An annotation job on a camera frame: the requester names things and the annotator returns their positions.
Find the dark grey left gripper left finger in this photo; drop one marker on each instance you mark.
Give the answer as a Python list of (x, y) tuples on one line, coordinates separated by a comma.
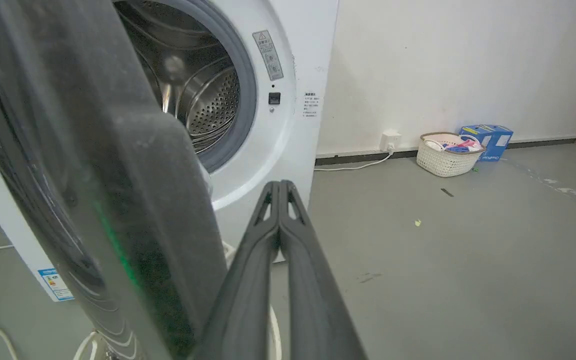
[(248, 280)]

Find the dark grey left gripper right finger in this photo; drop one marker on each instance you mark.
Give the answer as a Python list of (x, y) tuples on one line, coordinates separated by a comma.
[(313, 290)]

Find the dark washing machine door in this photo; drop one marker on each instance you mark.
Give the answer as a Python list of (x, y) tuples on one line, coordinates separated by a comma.
[(93, 165)]

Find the blue cardboard box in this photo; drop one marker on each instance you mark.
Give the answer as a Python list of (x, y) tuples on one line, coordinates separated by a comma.
[(490, 140)]

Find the white woven laundry basket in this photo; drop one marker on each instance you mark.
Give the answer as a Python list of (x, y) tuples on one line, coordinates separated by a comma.
[(447, 159)]

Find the white wall power socket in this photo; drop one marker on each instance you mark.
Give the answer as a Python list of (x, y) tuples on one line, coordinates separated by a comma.
[(389, 140)]

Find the white front-load washing machine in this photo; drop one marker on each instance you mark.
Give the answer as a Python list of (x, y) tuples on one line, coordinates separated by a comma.
[(248, 100)]

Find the colourful clothes in basket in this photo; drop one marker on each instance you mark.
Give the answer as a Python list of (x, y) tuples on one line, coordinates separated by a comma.
[(455, 145)]

